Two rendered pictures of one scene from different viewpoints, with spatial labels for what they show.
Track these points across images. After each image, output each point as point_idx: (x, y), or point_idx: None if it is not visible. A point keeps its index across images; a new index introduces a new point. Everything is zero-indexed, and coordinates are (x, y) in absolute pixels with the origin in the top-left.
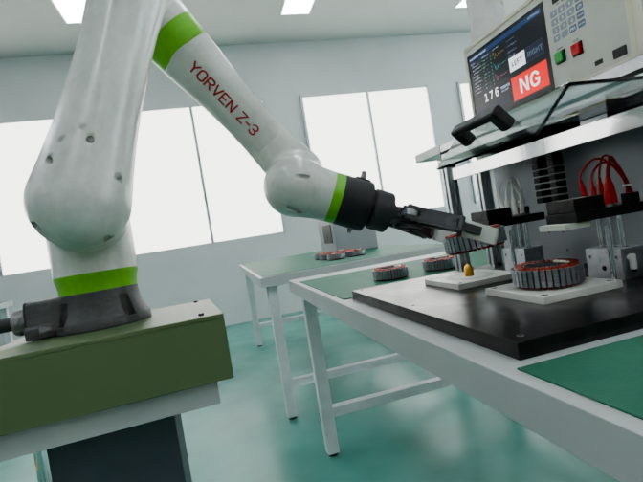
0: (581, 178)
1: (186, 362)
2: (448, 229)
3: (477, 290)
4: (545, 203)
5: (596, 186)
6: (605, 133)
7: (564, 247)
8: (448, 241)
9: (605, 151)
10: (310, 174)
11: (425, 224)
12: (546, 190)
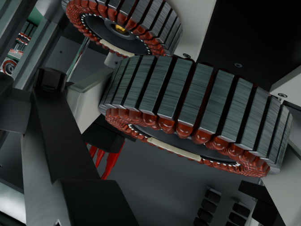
0: (185, 205)
1: None
2: (34, 106)
3: (291, 14)
4: (239, 203)
5: (172, 183)
6: (11, 193)
7: None
8: (186, 110)
9: (139, 211)
10: None
11: (47, 184)
12: (230, 219)
